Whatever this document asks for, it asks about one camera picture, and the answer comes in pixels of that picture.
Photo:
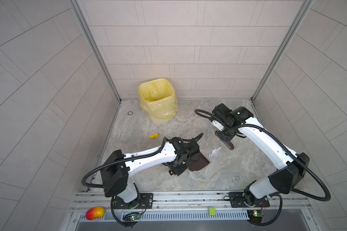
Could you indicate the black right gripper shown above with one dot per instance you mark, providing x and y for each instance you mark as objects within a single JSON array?
[{"x": 225, "y": 138}]

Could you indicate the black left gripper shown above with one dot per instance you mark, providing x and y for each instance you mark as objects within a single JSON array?
[{"x": 178, "y": 172}]

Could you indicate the brown hand brush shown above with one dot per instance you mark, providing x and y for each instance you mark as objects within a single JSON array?
[{"x": 230, "y": 145}]

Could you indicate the brown dustpan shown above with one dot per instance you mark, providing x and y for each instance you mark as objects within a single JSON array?
[{"x": 197, "y": 162}]

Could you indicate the yellow-lined trash bin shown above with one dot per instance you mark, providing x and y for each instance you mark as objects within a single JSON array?
[{"x": 158, "y": 99}]

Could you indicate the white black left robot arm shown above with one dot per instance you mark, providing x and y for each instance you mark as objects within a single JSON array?
[{"x": 114, "y": 175}]

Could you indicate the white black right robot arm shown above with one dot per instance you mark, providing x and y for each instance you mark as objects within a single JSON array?
[{"x": 291, "y": 167}]

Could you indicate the white paper scrap far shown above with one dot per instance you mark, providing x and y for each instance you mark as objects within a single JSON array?
[{"x": 215, "y": 152}]

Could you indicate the yellow paper scrap left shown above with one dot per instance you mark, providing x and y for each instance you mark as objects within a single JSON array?
[{"x": 154, "y": 136}]

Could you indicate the left circuit board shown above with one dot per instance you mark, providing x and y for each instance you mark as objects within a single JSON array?
[{"x": 132, "y": 217}]

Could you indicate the circuit board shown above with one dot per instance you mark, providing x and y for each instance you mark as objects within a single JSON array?
[
  {"x": 132, "y": 217},
  {"x": 255, "y": 216}
]

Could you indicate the right circuit board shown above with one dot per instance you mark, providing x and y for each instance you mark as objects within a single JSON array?
[{"x": 255, "y": 216}]

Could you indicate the red yellow mango toy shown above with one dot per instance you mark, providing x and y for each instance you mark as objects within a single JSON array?
[{"x": 95, "y": 213}]

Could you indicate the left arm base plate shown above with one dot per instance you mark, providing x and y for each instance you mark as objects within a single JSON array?
[{"x": 143, "y": 201}]

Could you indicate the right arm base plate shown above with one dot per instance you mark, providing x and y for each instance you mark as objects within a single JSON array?
[{"x": 237, "y": 200}]

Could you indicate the aluminium front rail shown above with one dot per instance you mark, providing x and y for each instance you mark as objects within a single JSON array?
[{"x": 186, "y": 206}]

